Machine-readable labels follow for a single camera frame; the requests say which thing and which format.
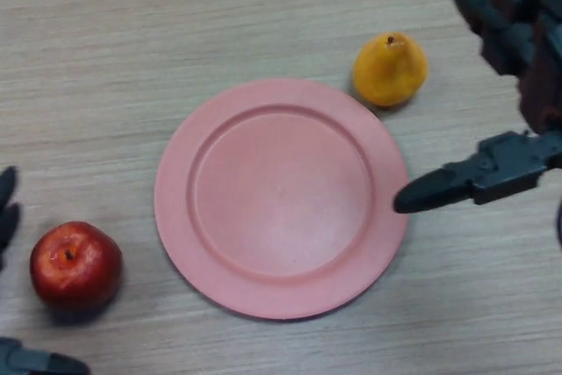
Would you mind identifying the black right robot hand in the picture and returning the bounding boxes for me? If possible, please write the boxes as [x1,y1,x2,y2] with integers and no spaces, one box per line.
[392,0,562,249]

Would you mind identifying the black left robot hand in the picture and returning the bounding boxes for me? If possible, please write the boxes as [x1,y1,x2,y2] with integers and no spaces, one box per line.
[0,166,91,375]

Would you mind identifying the yellow pear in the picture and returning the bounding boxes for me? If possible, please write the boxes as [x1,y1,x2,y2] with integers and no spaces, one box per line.
[353,32,429,108]

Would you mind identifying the red apple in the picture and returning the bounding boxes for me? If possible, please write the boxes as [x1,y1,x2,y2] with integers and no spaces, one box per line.
[29,220,124,312]

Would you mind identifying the pink round plate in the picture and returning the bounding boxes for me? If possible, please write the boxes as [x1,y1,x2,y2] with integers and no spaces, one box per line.
[153,78,412,321]

